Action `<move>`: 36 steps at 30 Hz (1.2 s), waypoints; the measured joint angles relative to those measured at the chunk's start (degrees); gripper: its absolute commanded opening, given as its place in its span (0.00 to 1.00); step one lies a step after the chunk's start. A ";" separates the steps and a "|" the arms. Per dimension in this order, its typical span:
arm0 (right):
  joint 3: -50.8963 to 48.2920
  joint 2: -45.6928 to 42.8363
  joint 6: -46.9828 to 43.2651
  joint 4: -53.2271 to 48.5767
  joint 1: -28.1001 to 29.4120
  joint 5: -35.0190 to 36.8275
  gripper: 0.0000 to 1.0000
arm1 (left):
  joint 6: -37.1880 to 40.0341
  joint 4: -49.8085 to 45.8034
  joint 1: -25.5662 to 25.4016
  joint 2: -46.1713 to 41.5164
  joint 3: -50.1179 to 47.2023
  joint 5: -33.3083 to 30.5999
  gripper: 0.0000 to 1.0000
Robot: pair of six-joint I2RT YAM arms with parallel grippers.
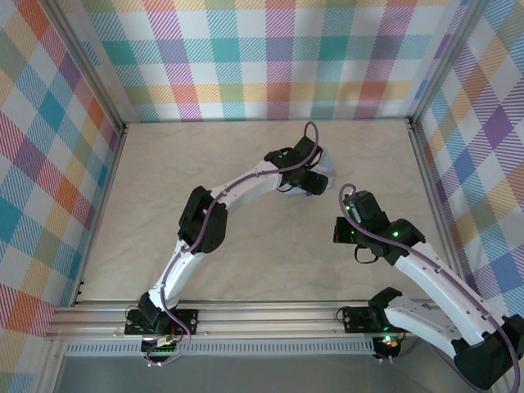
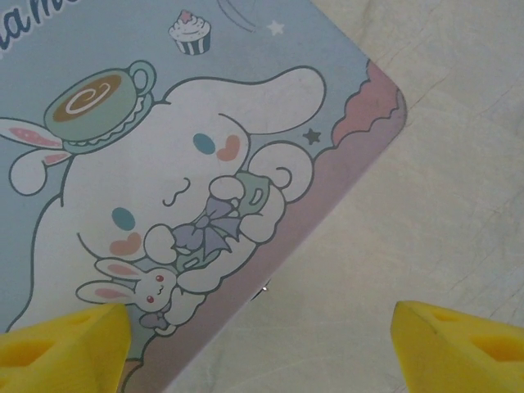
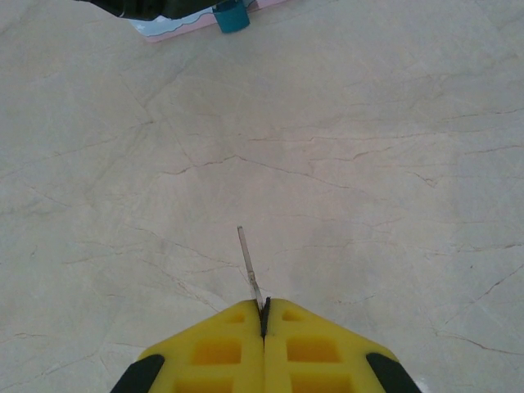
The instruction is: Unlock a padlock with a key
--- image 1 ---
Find light blue cartoon pouch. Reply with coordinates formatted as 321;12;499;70
282;147;340;198

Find aluminium table side rail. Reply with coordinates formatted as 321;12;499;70
72;121;130;306
407;118;468;287

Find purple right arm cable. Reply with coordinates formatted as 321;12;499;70
337;183;521;390

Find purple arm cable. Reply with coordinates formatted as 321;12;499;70
142;121;323;368
337;183;521;390

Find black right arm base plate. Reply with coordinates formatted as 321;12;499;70
342;305;418;333

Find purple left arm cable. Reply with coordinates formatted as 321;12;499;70
142;121;323;368

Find aluminium mounting rail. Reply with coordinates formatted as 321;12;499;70
44;299;492;341

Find aluminium frame post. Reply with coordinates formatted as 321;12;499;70
409;0;478;124
51;0;129;126

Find grey slotted cable duct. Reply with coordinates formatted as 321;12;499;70
65;341;376;357

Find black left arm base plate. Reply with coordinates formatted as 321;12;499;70
124;309;201;337

